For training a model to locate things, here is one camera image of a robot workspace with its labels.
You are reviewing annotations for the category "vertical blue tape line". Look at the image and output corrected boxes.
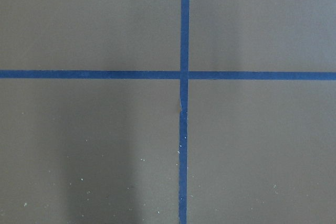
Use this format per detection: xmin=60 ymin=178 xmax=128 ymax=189
xmin=178 ymin=0 xmax=190 ymax=223

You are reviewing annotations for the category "horizontal blue tape line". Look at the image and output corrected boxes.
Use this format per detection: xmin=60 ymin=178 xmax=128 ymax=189
xmin=1 ymin=70 xmax=335 ymax=80

